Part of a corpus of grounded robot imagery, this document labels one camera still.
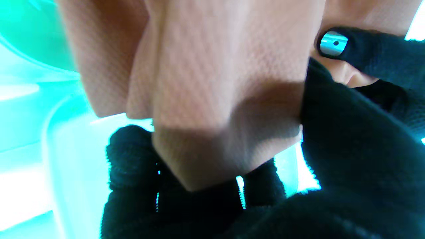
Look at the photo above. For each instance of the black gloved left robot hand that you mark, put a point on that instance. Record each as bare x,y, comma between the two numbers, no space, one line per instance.
391,59

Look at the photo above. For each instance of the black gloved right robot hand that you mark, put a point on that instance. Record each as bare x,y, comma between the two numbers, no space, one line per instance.
348,159

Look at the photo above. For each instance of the red shirt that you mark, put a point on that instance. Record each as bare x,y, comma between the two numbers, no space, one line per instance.
215,83

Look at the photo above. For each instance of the beige translucent suitcase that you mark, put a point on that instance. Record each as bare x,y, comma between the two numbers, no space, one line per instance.
66,159

